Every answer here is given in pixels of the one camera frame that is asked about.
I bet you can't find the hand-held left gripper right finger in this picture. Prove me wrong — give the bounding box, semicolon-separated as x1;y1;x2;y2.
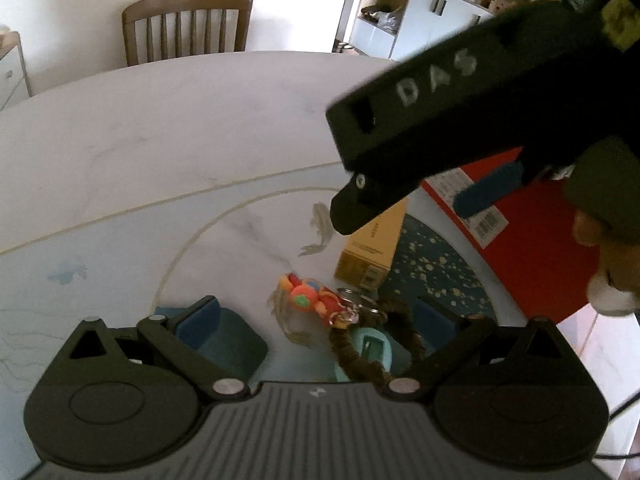
384;297;577;402

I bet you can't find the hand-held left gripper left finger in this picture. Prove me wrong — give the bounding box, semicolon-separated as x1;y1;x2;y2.
65;296;249;402

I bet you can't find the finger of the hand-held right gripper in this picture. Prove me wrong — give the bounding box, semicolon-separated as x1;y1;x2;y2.
330;172;424;237
451;161;525;220

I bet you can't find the mint green keychain toy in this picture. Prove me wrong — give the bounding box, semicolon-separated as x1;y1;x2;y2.
334;326;394;384

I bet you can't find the brown braided rope keychain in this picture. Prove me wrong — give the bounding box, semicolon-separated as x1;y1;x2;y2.
326;299;427;387

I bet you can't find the person's right forearm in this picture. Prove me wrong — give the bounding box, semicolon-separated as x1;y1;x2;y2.
562;137;640;241

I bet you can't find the person's right hand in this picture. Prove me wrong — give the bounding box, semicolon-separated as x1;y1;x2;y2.
571;207;640;317

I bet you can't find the teal flat pouch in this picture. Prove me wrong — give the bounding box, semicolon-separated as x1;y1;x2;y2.
154;304;269;382

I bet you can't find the yellow cardboard box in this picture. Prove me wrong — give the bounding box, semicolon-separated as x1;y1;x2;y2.
333;197;409;292

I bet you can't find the red cardboard box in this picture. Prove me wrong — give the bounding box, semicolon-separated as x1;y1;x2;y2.
419;150;602;327

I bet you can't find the white shelf cabinet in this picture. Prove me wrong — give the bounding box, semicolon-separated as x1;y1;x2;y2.
344;0;551;62

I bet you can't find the wooden chair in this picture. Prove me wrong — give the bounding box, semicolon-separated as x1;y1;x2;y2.
121;0;254;68

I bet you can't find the white drawer cabinet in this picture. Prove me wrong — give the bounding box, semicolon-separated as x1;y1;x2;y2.
0;30;34;112

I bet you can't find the orange red plush keychain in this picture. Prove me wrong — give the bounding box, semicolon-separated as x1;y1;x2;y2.
276;272;352;329

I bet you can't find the black cable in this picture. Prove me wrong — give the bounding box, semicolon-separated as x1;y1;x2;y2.
594;392;640;461

